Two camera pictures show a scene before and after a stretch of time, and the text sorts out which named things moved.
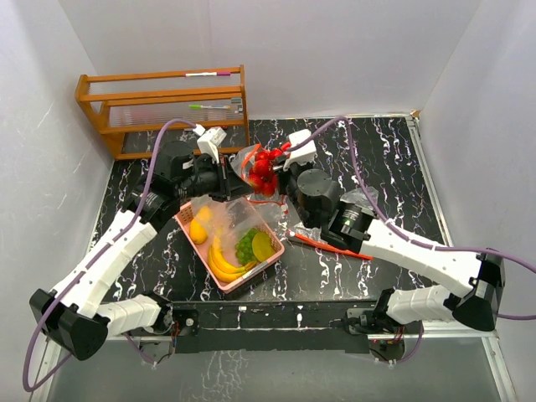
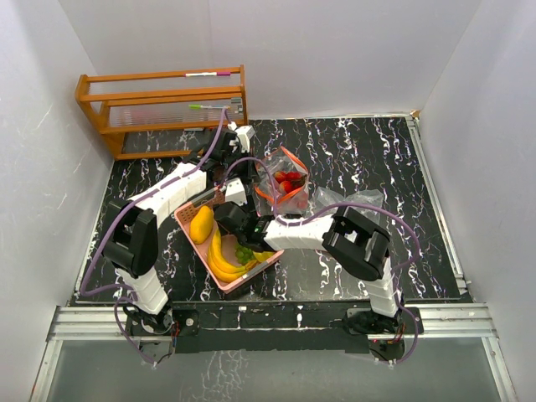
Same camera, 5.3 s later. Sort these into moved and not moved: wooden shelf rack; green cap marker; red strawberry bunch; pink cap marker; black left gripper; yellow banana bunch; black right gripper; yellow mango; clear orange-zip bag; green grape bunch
Moved: black left gripper; red strawberry bunch; black right gripper; clear orange-zip bag
Not moved: yellow mango; pink cap marker; green cap marker; green grape bunch; yellow banana bunch; wooden shelf rack
